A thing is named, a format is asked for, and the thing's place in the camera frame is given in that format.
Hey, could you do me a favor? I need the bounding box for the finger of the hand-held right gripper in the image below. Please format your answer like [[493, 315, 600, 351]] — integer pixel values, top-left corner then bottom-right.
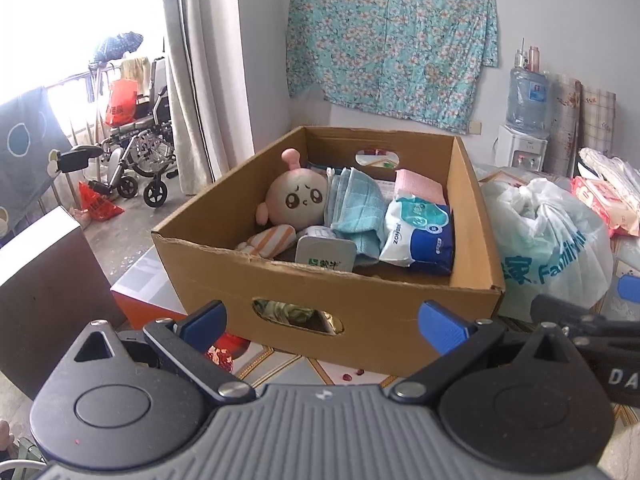
[[617, 274, 640, 305], [531, 294, 640, 341]]

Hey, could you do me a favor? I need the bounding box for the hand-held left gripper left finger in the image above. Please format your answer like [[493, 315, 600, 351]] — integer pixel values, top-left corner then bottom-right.
[[72, 300, 257, 405]]

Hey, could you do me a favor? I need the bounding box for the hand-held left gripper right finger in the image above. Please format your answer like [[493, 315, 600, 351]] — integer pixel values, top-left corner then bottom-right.
[[389, 301, 576, 405]]

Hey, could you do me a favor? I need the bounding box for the brown cardboard box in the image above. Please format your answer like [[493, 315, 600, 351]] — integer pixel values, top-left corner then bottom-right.
[[151, 126, 506, 378]]

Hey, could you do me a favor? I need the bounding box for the blue white wipes pack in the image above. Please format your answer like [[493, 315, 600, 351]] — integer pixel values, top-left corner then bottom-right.
[[378, 196, 456, 276]]

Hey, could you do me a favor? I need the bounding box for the orange striped soft cloth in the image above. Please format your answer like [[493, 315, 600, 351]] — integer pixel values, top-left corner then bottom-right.
[[235, 224, 298, 260]]

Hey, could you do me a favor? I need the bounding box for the green white small packet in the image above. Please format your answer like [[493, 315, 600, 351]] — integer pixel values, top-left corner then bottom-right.
[[294, 236, 357, 273]]

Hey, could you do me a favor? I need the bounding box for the white blue-print tissue packet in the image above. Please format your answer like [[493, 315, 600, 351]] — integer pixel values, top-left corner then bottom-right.
[[297, 226, 338, 242]]

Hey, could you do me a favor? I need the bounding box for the pink sponge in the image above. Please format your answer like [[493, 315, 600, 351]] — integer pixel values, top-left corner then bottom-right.
[[392, 168, 448, 206]]

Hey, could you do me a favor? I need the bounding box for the light blue towel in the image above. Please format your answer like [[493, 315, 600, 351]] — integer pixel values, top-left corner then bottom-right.
[[322, 166, 388, 266]]

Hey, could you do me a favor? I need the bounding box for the pink plush doll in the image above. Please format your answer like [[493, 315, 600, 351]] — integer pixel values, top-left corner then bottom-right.
[[255, 147, 331, 226]]

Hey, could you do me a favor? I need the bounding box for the printed appliance box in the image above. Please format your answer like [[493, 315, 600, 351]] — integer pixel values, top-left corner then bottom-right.
[[110, 247, 193, 333]]

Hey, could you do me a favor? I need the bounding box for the white plastic bag green print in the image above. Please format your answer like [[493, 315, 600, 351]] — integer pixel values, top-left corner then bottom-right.
[[480, 177, 615, 321]]

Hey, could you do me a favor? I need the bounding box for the pink wet wipes pack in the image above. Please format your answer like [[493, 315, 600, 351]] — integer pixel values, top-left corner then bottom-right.
[[570, 176, 640, 237]]

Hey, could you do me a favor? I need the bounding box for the fruit print tablecloth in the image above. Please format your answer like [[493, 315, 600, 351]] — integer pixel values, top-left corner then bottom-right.
[[202, 162, 640, 461]]

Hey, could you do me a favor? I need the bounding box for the translucent white plastic bag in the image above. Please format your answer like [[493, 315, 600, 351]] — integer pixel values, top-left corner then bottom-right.
[[577, 147, 640, 198]]

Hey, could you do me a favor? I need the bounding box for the orange plastic bag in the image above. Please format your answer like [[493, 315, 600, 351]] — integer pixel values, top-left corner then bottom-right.
[[77, 181, 125, 221]]

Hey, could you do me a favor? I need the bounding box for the brown cabinet white top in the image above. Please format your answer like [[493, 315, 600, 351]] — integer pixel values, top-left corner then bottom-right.
[[0, 205, 126, 401]]

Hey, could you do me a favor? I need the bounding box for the plaid rolled mat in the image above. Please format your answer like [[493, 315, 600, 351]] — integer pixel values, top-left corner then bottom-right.
[[579, 85, 617, 157]]

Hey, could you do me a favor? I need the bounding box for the white water dispenser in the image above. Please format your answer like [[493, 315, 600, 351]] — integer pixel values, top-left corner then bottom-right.
[[492, 124, 548, 173]]

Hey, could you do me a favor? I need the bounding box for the blue water bottle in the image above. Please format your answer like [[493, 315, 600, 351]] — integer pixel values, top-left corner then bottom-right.
[[506, 66, 551, 137]]

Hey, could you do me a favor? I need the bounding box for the wheelchair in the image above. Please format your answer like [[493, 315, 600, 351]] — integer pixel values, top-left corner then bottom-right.
[[47, 55, 178, 208]]

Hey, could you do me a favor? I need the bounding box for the red shopping bag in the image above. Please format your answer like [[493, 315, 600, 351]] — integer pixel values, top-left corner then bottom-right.
[[104, 79, 138, 127]]

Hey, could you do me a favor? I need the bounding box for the dark blue circle-print blanket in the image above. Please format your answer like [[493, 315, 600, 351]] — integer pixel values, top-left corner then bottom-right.
[[0, 86, 71, 241]]

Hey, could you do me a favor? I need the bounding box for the beige hanging towel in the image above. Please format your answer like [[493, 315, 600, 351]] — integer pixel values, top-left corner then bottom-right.
[[120, 56, 151, 83]]

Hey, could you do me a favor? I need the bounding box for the cream curtain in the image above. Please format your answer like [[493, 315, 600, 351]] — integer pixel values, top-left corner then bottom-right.
[[159, 0, 251, 196]]

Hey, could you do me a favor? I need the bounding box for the metal balcony railing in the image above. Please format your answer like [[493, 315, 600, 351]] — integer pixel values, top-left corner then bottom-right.
[[45, 72, 121, 201]]

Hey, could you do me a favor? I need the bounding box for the blue checkered umbrella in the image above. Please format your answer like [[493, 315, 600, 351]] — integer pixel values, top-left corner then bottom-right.
[[89, 31, 145, 67]]

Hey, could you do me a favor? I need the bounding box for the teal floral wall cloth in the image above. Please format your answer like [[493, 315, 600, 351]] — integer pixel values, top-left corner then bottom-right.
[[286, 0, 500, 123]]

